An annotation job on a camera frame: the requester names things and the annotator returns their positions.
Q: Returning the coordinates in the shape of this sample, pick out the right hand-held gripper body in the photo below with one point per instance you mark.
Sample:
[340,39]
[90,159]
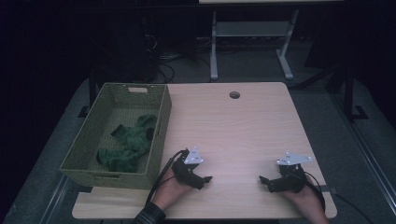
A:
[292,182]

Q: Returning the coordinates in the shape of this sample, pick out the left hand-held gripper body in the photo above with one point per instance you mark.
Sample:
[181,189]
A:
[183,172]

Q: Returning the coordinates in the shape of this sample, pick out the green fuzzy garment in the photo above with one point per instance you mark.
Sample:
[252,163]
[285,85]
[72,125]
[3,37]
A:
[130,146]

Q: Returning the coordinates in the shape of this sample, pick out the green woven basket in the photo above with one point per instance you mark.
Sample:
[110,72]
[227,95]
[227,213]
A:
[93,130]

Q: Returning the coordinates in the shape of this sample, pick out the person's right hand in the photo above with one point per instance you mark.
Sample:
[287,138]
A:
[308,200]

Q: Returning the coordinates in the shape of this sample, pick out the person's left hand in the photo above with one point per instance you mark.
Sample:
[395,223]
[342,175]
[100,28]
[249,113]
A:
[168,193]

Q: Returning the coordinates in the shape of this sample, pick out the grey tape strip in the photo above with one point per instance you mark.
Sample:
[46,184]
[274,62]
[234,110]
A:
[325,188]

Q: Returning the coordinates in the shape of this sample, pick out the grey metal stand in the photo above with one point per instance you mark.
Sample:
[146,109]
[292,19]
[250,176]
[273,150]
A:
[249,28]

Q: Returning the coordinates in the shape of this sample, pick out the black frame post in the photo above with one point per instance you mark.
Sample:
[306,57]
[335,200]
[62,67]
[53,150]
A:
[349,93]
[92,90]

